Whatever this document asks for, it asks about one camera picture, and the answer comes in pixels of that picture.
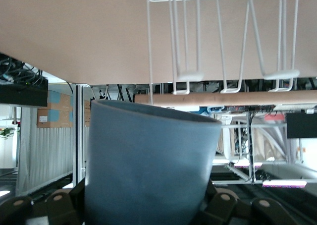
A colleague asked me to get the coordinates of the tangled black cable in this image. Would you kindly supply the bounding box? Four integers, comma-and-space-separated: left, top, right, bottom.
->
0, 55, 44, 85

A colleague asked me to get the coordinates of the blue plastic cup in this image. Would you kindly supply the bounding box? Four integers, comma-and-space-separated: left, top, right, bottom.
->
83, 99, 223, 225

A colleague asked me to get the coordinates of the cardboard box blue label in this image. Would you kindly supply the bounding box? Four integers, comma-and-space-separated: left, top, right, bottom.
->
47, 90, 74, 110
36, 108, 74, 129

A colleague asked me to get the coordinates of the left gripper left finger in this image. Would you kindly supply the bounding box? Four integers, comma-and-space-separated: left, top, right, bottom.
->
46, 177, 86, 225

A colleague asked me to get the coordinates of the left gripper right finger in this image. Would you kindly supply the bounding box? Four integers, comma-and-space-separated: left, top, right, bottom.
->
195, 179, 248, 225

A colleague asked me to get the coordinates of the aluminium upright post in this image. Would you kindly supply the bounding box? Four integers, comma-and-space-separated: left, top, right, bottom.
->
72, 83, 87, 186

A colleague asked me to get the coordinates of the white corrugated panel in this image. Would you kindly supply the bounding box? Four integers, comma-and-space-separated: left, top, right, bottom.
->
16, 127, 75, 196

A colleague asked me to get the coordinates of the green potted plant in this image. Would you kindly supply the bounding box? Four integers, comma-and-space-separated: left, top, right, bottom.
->
0, 127, 17, 139

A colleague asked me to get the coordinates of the pink striped light bar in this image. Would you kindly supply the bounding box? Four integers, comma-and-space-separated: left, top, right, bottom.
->
262, 181, 308, 189

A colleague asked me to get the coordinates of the black flat panel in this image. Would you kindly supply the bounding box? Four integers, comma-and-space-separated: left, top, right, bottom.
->
286, 112, 317, 140

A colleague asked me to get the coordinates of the white wire cup holder rack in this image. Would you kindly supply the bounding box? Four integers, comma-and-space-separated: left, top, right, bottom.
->
134, 0, 317, 107

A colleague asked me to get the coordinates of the black rectangular box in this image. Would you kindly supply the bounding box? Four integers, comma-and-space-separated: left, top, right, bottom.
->
0, 80, 50, 110

